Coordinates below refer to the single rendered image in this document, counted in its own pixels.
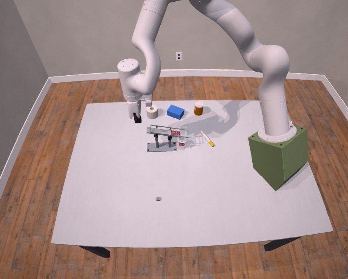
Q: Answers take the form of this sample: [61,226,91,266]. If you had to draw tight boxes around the clear glass vial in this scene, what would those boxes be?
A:
[177,142,187,151]

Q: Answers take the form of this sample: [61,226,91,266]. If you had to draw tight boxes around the blue box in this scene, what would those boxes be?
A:
[167,105,184,120]

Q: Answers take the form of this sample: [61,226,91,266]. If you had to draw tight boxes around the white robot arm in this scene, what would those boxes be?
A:
[117,0,297,143]

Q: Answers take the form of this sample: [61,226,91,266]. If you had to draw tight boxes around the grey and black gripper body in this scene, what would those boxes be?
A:
[127,100,141,119]

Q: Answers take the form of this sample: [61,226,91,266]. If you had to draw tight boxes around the amber pill bottle with white cap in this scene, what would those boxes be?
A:
[194,101,204,116]

